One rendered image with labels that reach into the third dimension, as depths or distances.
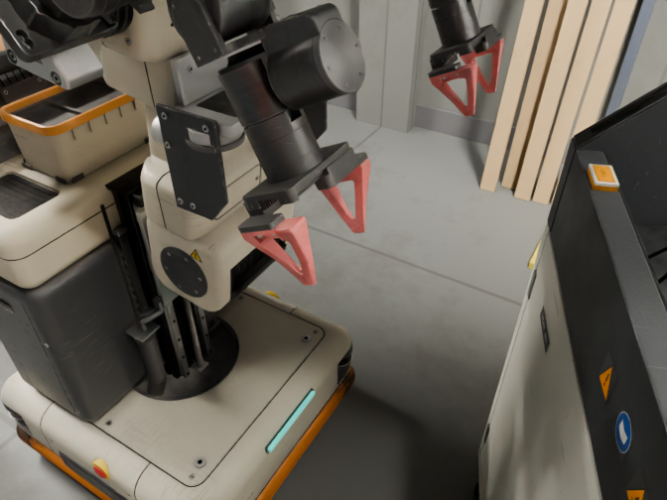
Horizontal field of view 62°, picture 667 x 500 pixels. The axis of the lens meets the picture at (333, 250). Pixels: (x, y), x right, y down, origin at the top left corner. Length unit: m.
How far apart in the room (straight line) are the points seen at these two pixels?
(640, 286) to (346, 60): 0.40
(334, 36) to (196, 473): 0.98
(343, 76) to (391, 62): 2.44
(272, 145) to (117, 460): 0.95
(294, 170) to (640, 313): 0.37
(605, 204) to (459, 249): 1.45
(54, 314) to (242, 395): 0.46
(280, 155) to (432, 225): 1.84
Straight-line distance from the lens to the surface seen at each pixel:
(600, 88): 2.44
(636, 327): 0.62
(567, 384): 0.81
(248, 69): 0.49
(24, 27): 0.68
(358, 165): 0.55
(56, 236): 1.06
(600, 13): 2.41
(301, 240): 0.48
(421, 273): 2.07
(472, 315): 1.94
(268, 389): 1.35
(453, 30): 0.86
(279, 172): 0.51
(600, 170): 0.84
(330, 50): 0.45
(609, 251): 0.71
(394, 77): 2.91
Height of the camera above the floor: 1.35
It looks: 39 degrees down
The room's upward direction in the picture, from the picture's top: straight up
